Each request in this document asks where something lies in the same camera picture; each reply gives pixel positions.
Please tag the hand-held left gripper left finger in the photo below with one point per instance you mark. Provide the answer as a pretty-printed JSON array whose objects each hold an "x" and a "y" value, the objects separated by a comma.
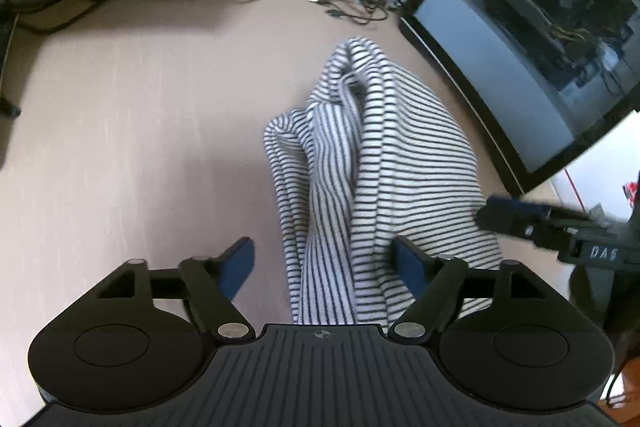
[{"x": 239, "y": 268}]

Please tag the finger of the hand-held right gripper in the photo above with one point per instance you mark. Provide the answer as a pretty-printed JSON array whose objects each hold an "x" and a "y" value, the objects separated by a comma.
[{"x": 505, "y": 214}]

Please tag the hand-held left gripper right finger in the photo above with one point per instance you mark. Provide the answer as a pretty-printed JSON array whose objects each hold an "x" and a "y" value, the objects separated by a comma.
[{"x": 407, "y": 264}]

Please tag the striped white shirt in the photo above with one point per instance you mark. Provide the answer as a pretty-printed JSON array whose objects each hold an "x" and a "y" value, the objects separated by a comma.
[{"x": 400, "y": 147}]

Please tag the small red object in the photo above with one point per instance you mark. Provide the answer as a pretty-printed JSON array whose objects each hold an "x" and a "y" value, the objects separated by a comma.
[{"x": 634, "y": 193}]

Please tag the glass panel computer case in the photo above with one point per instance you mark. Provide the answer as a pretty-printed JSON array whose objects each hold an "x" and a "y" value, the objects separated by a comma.
[{"x": 525, "y": 32}]

